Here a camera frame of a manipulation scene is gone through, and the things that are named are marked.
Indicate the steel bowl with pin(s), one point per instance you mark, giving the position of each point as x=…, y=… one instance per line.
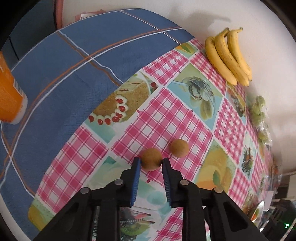
x=256, y=215

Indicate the blue plaid cloth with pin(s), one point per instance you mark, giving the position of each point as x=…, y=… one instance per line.
x=65, y=77

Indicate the pink checkered fruit tablecloth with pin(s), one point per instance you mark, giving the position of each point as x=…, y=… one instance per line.
x=177, y=96

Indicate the brown longan fruit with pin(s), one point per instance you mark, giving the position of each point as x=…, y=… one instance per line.
x=179, y=148
x=151, y=159

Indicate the clear tray of green fruits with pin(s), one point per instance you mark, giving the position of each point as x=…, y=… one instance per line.
x=258, y=117

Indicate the banana bunch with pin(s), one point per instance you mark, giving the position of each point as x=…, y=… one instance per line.
x=224, y=54

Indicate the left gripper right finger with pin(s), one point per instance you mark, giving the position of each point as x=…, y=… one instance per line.
x=206, y=208

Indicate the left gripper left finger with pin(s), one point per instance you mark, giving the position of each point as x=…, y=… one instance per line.
x=98, y=208

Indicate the orange carton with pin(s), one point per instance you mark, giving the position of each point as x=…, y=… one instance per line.
x=13, y=100

